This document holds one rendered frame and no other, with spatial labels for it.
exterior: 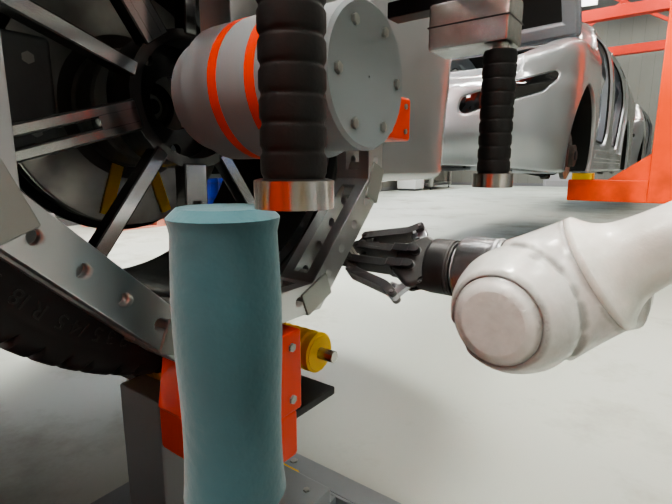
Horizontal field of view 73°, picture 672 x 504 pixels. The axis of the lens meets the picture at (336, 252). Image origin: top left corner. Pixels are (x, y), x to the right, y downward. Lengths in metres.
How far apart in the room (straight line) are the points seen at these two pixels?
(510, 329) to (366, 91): 0.23
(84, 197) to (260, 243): 0.38
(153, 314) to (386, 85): 0.30
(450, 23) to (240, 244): 0.35
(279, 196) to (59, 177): 0.47
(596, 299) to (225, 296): 0.28
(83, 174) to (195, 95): 0.25
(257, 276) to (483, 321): 0.18
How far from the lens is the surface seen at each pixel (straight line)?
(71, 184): 0.68
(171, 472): 0.74
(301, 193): 0.23
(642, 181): 3.98
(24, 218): 0.39
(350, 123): 0.40
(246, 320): 0.35
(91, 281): 0.42
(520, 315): 0.35
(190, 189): 0.59
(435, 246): 0.61
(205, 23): 0.56
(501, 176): 0.54
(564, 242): 0.40
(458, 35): 0.56
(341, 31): 0.41
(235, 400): 0.38
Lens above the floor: 0.77
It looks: 10 degrees down
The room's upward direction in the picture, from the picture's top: straight up
